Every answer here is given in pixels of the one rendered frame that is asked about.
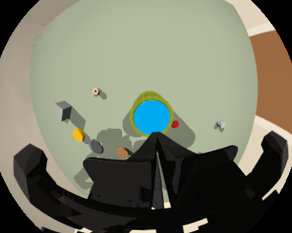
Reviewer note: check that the brown short cylinder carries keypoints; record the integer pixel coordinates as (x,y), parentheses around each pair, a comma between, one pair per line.
(123,152)

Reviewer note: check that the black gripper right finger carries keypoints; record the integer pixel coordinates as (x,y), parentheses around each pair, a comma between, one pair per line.
(179,167)

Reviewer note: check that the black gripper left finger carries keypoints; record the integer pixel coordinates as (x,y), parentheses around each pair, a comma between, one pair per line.
(138,170)

